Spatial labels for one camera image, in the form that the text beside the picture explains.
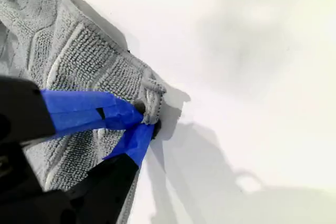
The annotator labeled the grey striped towel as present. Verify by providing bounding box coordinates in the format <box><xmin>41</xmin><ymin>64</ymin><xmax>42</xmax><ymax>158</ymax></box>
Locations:
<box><xmin>0</xmin><ymin>0</ymin><xmax>167</xmax><ymax>224</ymax></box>

